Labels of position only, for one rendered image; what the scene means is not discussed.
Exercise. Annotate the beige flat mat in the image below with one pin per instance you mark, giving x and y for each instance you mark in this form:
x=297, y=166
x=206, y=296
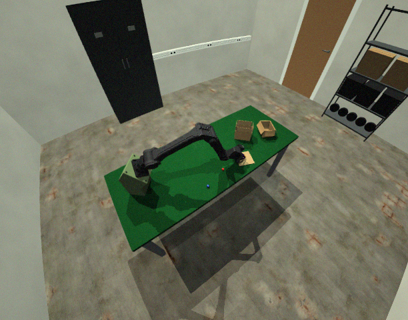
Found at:
x=246, y=161

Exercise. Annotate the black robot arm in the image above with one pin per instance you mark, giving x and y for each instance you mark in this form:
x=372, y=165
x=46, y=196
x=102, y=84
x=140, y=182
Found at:
x=151, y=158

